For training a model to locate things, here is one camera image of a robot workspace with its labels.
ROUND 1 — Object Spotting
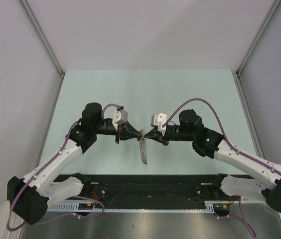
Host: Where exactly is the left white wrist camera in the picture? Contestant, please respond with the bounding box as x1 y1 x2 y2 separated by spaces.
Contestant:
112 107 128 131

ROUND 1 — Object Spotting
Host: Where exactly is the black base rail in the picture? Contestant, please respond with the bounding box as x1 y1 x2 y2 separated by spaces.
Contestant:
63 174 241 210

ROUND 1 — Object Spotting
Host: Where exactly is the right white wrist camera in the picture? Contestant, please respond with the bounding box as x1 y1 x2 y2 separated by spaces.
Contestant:
150 113 167 136

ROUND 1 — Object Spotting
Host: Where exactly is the white slotted cable duct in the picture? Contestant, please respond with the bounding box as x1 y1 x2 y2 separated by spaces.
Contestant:
47 201 215 214

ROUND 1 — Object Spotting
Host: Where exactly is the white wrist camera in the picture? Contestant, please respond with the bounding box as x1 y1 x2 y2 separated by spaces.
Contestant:
112 107 128 131
150 113 167 136

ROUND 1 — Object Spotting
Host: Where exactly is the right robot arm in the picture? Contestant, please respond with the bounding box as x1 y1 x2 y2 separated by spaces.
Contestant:
145 110 281 213

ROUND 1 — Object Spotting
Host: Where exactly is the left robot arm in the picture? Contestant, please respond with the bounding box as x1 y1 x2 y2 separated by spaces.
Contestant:
7 103 142 225

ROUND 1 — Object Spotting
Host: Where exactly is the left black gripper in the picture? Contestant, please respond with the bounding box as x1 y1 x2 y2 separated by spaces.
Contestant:
93 119 141 143

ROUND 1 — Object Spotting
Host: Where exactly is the large metal keyring disc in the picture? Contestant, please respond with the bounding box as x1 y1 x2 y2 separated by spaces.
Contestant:
139 129 147 165

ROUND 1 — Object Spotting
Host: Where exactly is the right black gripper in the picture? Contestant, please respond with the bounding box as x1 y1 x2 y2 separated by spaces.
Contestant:
144 124 194 146

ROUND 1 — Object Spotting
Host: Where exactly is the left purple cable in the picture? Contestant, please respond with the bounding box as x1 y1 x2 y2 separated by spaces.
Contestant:
5 103 121 232

